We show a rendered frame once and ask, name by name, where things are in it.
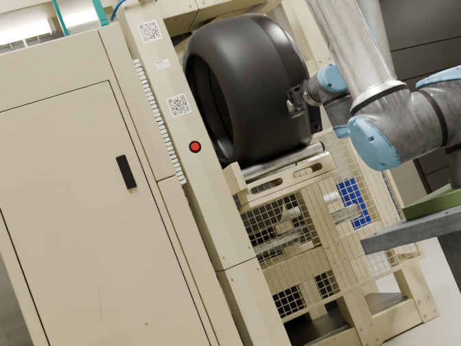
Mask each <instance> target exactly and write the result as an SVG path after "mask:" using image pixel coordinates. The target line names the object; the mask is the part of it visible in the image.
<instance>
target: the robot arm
mask: <svg viewBox="0 0 461 346"><path fill-rule="evenodd" d="M305 2H306V4H307V6H308V8H309V10H310V12H311V15H312V17H313V18H314V21H315V22H316V25H317V26H318V29H319V30H320V33H321V34H322V37H323V39H324V41H325V43H326V45H327V47H328V49H329V51H330V53H331V55H332V57H333V59H334V61H335V63H331V64H328V65H326V66H324V67H322V68H321V69H320V70H319V71H318V72H317V73H316V74H315V75H314V76H312V77H311V78H310V79H307V80H303V81H302V84H300V85H298V84H297V85H298V86H297V85H295V87H293V88H291V89H290V90H289V91H288V92H287V96H288V98H289V100H288V101H287V107H288V109H289V116H290V117H291V118H295V117H298V116H300V115H302V114H304V113H305V117H306V122H307V132H308V133H309V134H311V135H312V134H316V133H318V132H322V131H323V129H322V118H321V112H320V106H322V105H323V107H324V109H325V111H326V114H327V116H328V118H329V121H330V122H331V125H332V127H333V128H332V129H333V130H334V132H335V134H336V136H337V137H338V138H339V139H346V138H349V137H350V139H351V142H352V144H353V146H354V148H355V150H356V151H357V152H358V155H359V156H360V158H361V159H362V160H363V162H364V163H365V164H366V165H367V166H368V167H370V168H371V169H373V170H375V171H379V172H381V171H384V170H388V169H390V168H396V167H398V166H400V165H402V164H404V163H407V162H408V161H411V160H413V159H415V158H418V157H420V156H423V155H424V154H427V153H429V152H432V151H434V150H437V149H439V148H441V147H443V149H444V151H445V153H446V155H447V160H448V173H449V183H450V185H451V188H452V189H457V188H461V65H460V66H457V67H453V68H450V69H447V70H444V71H441V72H439V73H436V74H434V75H432V76H430V77H428V78H425V79H423V80H421V81H419V82H417V83H416V90H417V91H415V92H413V93H411V92H410V90H409V88H408V86H407V84H406V83H403V82H401V81H399V80H397V77H396V74H395V71H394V65H393V62H392V56H391V53H390V48H389V44H388V39H387V36H386V30H385V27H384V23H383V18H382V14H381V9H380V5H379V0H305Z"/></svg>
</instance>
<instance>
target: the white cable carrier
mask: <svg viewBox="0 0 461 346"><path fill-rule="evenodd" d="M133 62H134V65H135V67H136V69H137V73H138V75H139V77H140V80H141V83H142V85H143V88H144V90H145V93H146V95H147V98H148V101H149V103H150V106H151V108H152V111H153V114H154V116H155V118H156V122H157V124H158V127H159V129H160V131H161V134H162V136H163V139H164V142H165V145H166V146H167V150H168V152H169V155H170V157H171V159H172V163H173V164H174V167H175V170H176V175H175V176H177V177H178V179H179V181H180V184H181V186H182V185H184V184H185V183H186V180H187V179H186V176H184V175H183V176H180V175H182V174H183V173H182V171H181V170H182V169H181V167H179V166H180V164H179V163H177V162H178V159H175V158H176V155H175V154H174V153H175V152H174V150H173V146H172V143H171V142H169V141H170V139H169V138H167V137H168V134H166V133H167V131H166V129H165V126H164V125H163V124H164V120H163V119H162V118H161V117H160V116H161V115H160V113H158V109H157V105H156V104H155V101H154V97H153V96H152V92H150V91H151V90H150V88H148V87H149V85H148V84H147V80H146V77H145V76H144V72H143V71H142V66H143V65H142V64H141V62H139V59H136V60H133ZM173 154H174V155H173ZM180 171H181V172H180Z"/></svg>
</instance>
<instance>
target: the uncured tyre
mask: <svg viewBox="0 0 461 346"><path fill-rule="evenodd" d="M182 65H183V72H184V74H185V77H186V79H187V82H188V85H189V88H190V89H191V92H192V95H193V98H194V100H195V102H196V105H197V107H198V110H199V112H200V115H201V118H202V121H203V122H204V125H205V128H206V131H207V132H208V135H209V138H210V140H211V143H212V145H213V148H214V151H215V153H216V155H217V158H218V161H219V162H220V165H221V166H222V169H225V168H226V167H228V166H229V165H230V164H232V163H234V162H238V164H239V167H240V170H242V169H244V168H248V167H250V166H252V165H256V164H258V163H261V162H264V161H267V160H269V159H272V158H274V157H278V156H280V155H282V154H285V153H288V152H291V151H293V150H297V149H299V148H302V147H305V146H308V145H310V143H311V140H312V138H313V135H314V134H312V135H311V134H309V133H308V132H307V122H306V117H305V113H304V114H302V115H300V116H298V117H295V118H291V117H290V116H289V109H288V107H287V101H288V100H289V98H288V96H287V92H288V91H289V90H290V89H291V88H293V87H295V85H297V84H298V85H300V84H302V81H303V80H307V79H310V75H309V72H308V69H307V65H306V64H305V61H304V59H303V56H302V54H301V52H300V50H299V49H298V47H297V45H296V43H295V42H294V40H293V39H292V37H291V36H290V35H289V34H288V33H287V32H286V30H285V29H284V28H283V27H281V26H280V25H279V24H278V23H276V22H275V21H273V20H272V19H270V18H269V17H267V16H265V15H263V14H259V13H245V14H241V15H238V16H234V17H231V18H228V19H224V20H221V21H216V22H214V23H209V24H206V25H203V26H202V27H200V28H199V29H197V30H196V31H195V32H194V33H193V34H192V35H191V38H190V39H189V42H188V43H187V45H186V47H185V50H184V54H183V63H182ZM298 85H297V86H298Z"/></svg>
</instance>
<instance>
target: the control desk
mask: <svg viewBox="0 0 461 346"><path fill-rule="evenodd" d="M175 175H176V170H175V167H174V164H173V163H172V159H171V157H170V155H169V152H168V150H167V146H166V145H165V142H164V139H163V136H162V134H161V131H160V129H159V127H158V124H157V122H156V118H155V116H154V114H153V111H152V108H151V106H150V103H149V101H148V98H147V95H146V93H145V90H144V88H143V85H142V83H141V80H140V77H139V75H138V73H137V69H136V67H135V65H134V62H133V60H132V56H131V55H130V52H129V49H128V46H127V44H126V41H125V39H124V37H123V34H122V31H121V28H120V26H119V24H118V23H113V24H110V25H105V26H103V27H99V28H97V30H96V29H94V30H89V31H86V32H81V33H79V34H74V35H70V36H66V37H63V38H59V39H56V40H52V41H48V42H45V43H41V44H37V45H33V46H30V47H25V48H22V49H18V50H15V51H10V52H7V53H4V54H0V254H1V256H2V259H3V263H4V265H5V268H6V270H7V273H8V276H9V278H10V281H11V284H12V287H13V289H14V293H15V295H16V298H17V301H18V303H19V306H20V309H21V312H22V314H23V318H24V320H25V323H26V326H27V329H28V331H29V335H30V337H31V339H32V342H33V345H34V346H243V343H242V341H241V338H240V336H239V333H238V331H237V328H236V325H235V322H234V320H233V317H232V315H231V312H230V310H229V308H228V304H227V302H226V300H225V297H224V294H223V292H222V289H221V287H220V284H219V281H218V279H217V276H216V274H215V271H214V269H213V266H212V263H211V261H210V259H209V255H208V253H207V251H206V248H205V246H204V242H203V241H202V238H201V235H200V232H199V230H198V227H197V225H196V222H195V220H194V217H193V214H192V212H191V210H190V207H189V204H188V202H187V199H186V197H185V193H184V192H183V189H182V186H181V184H180V181H179V179H178V177H177V176H175ZM156 182H158V183H156Z"/></svg>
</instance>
